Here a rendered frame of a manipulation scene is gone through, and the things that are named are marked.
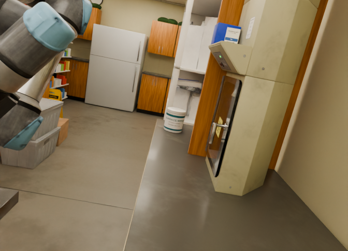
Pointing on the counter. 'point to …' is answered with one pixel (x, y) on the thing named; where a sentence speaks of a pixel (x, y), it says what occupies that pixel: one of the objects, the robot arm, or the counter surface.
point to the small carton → (232, 35)
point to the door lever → (215, 131)
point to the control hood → (233, 55)
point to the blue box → (218, 35)
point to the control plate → (221, 60)
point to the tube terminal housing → (264, 86)
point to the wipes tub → (174, 119)
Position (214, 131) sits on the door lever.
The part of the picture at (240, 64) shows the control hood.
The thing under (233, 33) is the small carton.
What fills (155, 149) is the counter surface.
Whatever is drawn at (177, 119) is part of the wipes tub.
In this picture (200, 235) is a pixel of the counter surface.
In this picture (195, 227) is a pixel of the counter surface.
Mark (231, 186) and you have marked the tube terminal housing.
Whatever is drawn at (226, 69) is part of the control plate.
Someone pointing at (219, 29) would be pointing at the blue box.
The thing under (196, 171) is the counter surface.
